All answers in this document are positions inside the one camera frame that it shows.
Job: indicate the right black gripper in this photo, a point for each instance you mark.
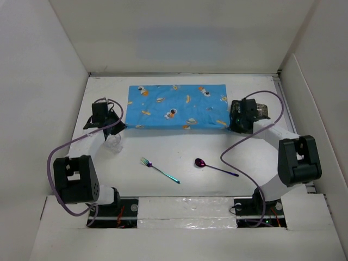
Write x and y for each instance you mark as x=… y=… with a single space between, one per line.
x=234 y=127

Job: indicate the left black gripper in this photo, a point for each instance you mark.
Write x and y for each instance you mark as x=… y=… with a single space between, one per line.
x=120 y=126

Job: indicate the blue space-print cloth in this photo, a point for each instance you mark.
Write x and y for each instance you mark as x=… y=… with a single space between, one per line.
x=197 y=106

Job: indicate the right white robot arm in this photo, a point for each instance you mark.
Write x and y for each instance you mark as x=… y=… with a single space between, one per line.
x=298 y=158

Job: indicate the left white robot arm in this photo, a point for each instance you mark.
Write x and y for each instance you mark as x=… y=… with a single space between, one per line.
x=75 y=177

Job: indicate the dark floral square plate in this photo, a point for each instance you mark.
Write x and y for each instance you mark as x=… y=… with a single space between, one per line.
x=248 y=109

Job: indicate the clear plastic cup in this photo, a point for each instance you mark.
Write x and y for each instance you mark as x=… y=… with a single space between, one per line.
x=114 y=143

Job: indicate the iridescent fork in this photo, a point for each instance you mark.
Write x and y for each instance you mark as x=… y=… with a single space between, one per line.
x=150 y=165

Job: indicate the purple iridescent spoon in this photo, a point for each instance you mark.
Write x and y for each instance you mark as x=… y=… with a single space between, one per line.
x=200 y=163

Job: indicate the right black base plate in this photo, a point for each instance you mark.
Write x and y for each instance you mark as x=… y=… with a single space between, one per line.
x=248 y=213

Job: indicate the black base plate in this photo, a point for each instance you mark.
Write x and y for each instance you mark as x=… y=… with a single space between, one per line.
x=124 y=215
x=248 y=213

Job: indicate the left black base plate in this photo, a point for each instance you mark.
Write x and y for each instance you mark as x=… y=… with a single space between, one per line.
x=124 y=215

